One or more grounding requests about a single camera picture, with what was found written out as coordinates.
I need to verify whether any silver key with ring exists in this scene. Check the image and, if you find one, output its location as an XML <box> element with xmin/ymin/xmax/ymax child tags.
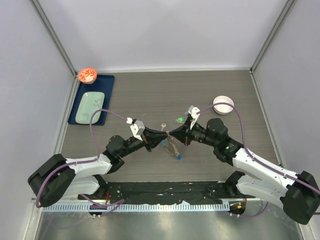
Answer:
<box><xmin>161</xmin><ymin>123</ymin><xmax>166</xmax><ymax>132</ymax></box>

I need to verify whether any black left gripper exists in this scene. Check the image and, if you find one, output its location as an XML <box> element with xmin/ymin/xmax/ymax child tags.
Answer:
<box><xmin>119</xmin><ymin>126</ymin><xmax>168</xmax><ymax>158</ymax></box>

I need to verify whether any white bowl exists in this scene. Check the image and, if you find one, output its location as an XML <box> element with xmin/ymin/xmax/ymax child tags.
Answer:
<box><xmin>212</xmin><ymin>95</ymin><xmax>234</xmax><ymax>115</ymax></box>

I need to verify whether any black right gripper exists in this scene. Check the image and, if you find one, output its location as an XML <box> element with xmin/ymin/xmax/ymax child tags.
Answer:
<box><xmin>170</xmin><ymin>117</ymin><xmax>218</xmax><ymax>147</ymax></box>

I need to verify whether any green tag with key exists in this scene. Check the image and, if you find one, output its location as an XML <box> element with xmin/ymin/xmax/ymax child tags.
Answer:
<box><xmin>175</xmin><ymin>117</ymin><xmax>185</xmax><ymax>124</ymax></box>

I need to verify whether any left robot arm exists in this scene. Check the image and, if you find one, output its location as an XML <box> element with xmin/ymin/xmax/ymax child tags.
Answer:
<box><xmin>27</xmin><ymin>127</ymin><xmax>168</xmax><ymax>208</ymax></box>

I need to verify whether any steel key organizer blue handle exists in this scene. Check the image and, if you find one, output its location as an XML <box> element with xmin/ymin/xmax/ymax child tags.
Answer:
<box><xmin>160</xmin><ymin>136</ymin><xmax>182</xmax><ymax>160</ymax></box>

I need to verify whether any white slotted cable duct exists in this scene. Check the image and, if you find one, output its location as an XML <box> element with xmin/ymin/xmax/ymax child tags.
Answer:
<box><xmin>42</xmin><ymin>201</ymin><xmax>230</xmax><ymax>213</ymax></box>

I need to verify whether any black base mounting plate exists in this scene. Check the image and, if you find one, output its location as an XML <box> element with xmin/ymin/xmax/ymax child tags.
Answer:
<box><xmin>87</xmin><ymin>181</ymin><xmax>245</xmax><ymax>205</ymax></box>

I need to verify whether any orange patterned bowl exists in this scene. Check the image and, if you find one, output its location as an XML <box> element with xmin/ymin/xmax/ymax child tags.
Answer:
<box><xmin>77</xmin><ymin>67</ymin><xmax>98</xmax><ymax>84</ymax></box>

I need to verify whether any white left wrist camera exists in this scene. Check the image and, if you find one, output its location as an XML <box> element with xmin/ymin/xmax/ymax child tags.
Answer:
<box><xmin>126</xmin><ymin>117</ymin><xmax>145</xmax><ymax>141</ymax></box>

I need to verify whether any pale green rectangular plate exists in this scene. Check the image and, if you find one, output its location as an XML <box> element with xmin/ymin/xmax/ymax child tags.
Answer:
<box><xmin>75</xmin><ymin>91</ymin><xmax>105</xmax><ymax>125</ymax></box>

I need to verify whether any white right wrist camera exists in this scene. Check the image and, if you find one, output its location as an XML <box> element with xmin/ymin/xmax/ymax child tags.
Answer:
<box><xmin>184</xmin><ymin>105</ymin><xmax>201</xmax><ymax>130</ymax></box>

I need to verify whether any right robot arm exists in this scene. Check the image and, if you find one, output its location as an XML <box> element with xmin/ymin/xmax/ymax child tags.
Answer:
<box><xmin>169</xmin><ymin>118</ymin><xmax>320</xmax><ymax>225</ymax></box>

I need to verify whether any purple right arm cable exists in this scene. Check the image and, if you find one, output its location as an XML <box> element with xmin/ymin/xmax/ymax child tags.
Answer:
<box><xmin>197</xmin><ymin>103</ymin><xmax>320</xmax><ymax>219</ymax></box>

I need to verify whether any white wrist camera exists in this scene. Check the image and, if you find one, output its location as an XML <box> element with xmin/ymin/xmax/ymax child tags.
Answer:
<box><xmin>184</xmin><ymin>105</ymin><xmax>201</xmax><ymax>130</ymax></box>
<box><xmin>126</xmin><ymin>117</ymin><xmax>145</xmax><ymax>141</ymax></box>

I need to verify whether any dark blue tray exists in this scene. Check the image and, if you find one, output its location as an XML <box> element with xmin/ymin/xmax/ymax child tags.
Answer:
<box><xmin>68</xmin><ymin>75</ymin><xmax>115</xmax><ymax>126</ymax></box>

